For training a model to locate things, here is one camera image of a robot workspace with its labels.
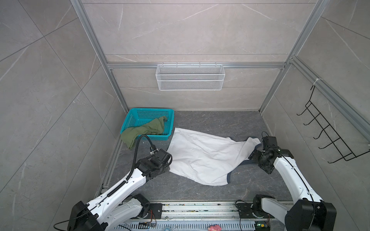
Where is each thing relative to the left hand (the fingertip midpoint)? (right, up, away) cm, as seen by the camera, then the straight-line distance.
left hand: (165, 162), depth 80 cm
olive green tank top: (-25, +15, +11) cm, 31 cm away
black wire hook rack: (+79, +10, -22) cm, 82 cm away
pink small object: (+26, -27, -14) cm, 40 cm away
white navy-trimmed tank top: (+25, -1, +11) cm, 27 cm away
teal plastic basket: (-28, +27, +32) cm, 50 cm away
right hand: (+53, +1, +3) cm, 53 cm away
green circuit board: (+50, -29, -10) cm, 59 cm away
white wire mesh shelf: (+13, +55, +21) cm, 60 cm away
